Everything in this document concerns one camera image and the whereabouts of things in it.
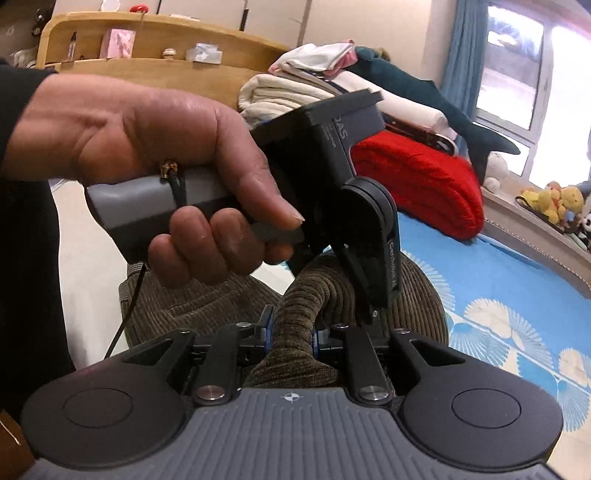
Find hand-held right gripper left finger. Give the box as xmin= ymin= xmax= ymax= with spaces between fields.
xmin=122 ymin=305 xmax=278 ymax=407

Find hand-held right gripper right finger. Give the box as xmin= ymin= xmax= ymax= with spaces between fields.
xmin=314 ymin=323 xmax=467 ymax=404

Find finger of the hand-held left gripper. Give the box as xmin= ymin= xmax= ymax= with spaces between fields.
xmin=355 ymin=294 xmax=399 ymax=331

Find brown corduroy pants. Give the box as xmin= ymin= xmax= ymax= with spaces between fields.
xmin=117 ymin=251 xmax=451 ymax=388

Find person's left forearm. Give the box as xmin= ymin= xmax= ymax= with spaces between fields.
xmin=0 ymin=58 xmax=77 ymax=423

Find person's left hand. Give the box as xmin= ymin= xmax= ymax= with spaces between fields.
xmin=4 ymin=74 xmax=305 ymax=289

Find cream folded blanket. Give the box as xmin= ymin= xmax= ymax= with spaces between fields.
xmin=238 ymin=74 xmax=342 ymax=130

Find pink cloth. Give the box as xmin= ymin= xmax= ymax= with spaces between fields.
xmin=270 ymin=41 xmax=358 ymax=77

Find red folded blanket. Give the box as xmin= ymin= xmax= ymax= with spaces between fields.
xmin=353 ymin=131 xmax=485 ymax=241

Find blue patterned bed mat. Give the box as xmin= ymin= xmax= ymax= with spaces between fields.
xmin=397 ymin=212 xmax=591 ymax=462

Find blue shark plush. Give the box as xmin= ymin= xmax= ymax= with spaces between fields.
xmin=355 ymin=46 xmax=522 ymax=183

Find white wardrobe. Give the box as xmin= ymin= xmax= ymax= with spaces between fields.
xmin=157 ymin=0 xmax=435 ymax=52

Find pale blue tissue box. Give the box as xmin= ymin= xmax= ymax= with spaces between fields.
xmin=186 ymin=42 xmax=223 ymax=64

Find blue curtain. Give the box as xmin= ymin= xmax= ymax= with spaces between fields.
xmin=441 ymin=0 xmax=490 ymax=121

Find white windowsill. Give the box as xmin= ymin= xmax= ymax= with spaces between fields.
xmin=480 ymin=187 xmax=591 ymax=298

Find white plush toy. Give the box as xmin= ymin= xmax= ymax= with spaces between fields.
xmin=482 ymin=152 xmax=509 ymax=192

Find yellow bear plush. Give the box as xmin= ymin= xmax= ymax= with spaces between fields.
xmin=519 ymin=182 xmax=585 ymax=227

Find white framed window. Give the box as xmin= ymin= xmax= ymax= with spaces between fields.
xmin=475 ymin=0 xmax=591 ymax=185

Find pink tissue box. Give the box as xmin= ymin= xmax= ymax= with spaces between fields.
xmin=100 ymin=28 xmax=136 ymax=59

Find black cable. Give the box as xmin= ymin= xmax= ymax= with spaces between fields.
xmin=105 ymin=159 xmax=188 ymax=360

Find wooden bed frame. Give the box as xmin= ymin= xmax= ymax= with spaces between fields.
xmin=37 ymin=11 xmax=291 ymax=112

